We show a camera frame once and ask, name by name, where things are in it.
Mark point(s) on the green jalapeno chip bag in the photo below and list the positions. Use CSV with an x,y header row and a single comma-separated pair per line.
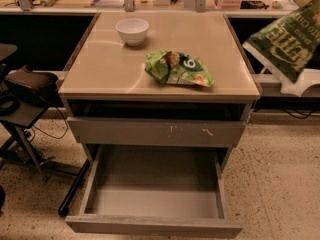
x,y
288,43

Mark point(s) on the dark folding stand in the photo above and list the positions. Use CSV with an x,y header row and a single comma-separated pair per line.
x,y
17,117

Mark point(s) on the light green chip bag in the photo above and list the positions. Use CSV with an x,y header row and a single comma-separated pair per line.
x,y
175,68

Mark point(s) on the grey drawer cabinet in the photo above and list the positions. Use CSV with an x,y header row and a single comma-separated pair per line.
x,y
108,77

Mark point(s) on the open grey middle drawer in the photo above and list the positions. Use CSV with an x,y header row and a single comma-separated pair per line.
x,y
162,191

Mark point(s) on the closed grey top drawer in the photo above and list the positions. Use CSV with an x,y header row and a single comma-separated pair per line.
x,y
156,132

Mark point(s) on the black bag on stand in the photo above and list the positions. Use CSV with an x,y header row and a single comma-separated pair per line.
x,y
35,88

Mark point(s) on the white bowl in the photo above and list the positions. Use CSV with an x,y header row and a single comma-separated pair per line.
x,y
132,31

